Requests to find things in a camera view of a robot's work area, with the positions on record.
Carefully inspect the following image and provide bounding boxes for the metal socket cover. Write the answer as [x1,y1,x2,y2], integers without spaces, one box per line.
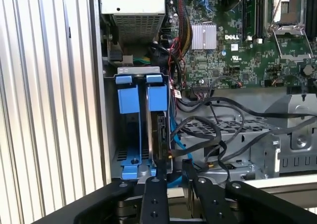
[272,24,315,61]

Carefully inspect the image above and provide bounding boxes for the green Dell motherboard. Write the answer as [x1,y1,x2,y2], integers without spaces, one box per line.
[165,0,317,94]

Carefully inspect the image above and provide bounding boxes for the hard disk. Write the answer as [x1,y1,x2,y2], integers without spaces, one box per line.
[145,74,174,179]

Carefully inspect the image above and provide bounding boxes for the metal disk bay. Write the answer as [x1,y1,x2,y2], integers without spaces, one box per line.
[103,66,174,181]

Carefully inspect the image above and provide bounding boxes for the metal locking lever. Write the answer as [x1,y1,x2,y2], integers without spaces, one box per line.
[270,0,290,25]

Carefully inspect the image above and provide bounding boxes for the grey metal drive cage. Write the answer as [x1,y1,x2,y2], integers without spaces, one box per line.
[177,92,317,182]

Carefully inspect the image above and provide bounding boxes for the black yellow red wire bundle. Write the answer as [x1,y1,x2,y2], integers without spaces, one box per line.
[173,0,194,58]

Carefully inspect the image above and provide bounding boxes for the black board wire connector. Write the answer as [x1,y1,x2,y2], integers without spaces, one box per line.
[191,83,211,98]

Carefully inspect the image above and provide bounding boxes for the empty blue disk carrier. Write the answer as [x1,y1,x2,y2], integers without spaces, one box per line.
[115,74,146,181]

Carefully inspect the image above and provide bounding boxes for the CPU socket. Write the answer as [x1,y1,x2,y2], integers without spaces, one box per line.
[264,0,309,29]

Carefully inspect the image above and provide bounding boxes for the long black cable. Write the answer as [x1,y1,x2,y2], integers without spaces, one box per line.
[177,96,317,120]

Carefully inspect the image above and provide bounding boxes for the black disk wire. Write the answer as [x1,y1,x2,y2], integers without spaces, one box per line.
[169,121,230,162]

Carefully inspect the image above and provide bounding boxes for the blue disk wire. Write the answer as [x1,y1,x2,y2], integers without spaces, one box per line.
[169,102,194,188]

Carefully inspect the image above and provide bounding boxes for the white plug yellow wires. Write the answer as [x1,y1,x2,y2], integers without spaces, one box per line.
[122,55,152,66]

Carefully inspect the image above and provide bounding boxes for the black RAM slot bank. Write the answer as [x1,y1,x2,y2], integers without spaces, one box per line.
[306,0,317,35]
[241,0,265,43]

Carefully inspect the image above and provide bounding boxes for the black open PC case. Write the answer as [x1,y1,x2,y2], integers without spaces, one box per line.
[88,0,317,202]

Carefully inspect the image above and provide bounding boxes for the thick black cable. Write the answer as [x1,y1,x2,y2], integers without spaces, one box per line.
[205,126,317,171]

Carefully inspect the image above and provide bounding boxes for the silver finned heatsink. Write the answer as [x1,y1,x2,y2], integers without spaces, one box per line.
[192,22,218,51]

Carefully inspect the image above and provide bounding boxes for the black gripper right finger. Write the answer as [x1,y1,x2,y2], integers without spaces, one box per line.
[182,159,317,224]

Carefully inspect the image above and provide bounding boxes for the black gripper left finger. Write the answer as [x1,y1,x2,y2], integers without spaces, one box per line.
[29,159,172,224]

